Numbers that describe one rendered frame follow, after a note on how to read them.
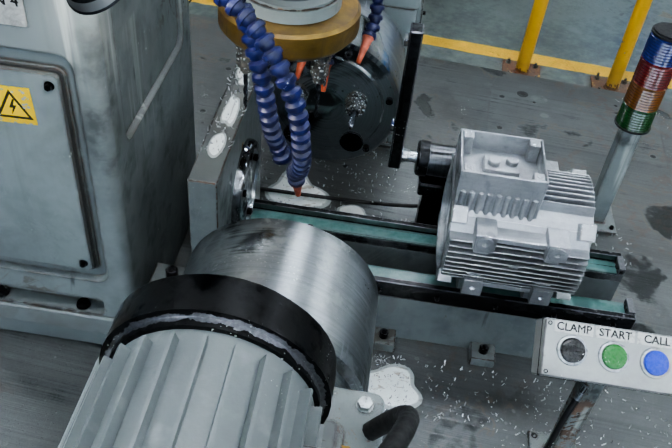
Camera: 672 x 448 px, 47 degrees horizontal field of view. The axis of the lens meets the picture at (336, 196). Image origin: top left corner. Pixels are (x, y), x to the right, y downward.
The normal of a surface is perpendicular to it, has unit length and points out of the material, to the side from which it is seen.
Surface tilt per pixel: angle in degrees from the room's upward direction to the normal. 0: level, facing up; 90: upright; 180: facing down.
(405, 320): 90
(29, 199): 90
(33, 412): 0
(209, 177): 0
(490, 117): 0
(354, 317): 51
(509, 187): 90
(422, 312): 90
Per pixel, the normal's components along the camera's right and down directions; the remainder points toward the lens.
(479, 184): -0.12, 0.65
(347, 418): 0.08, -0.75
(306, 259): 0.37, -0.67
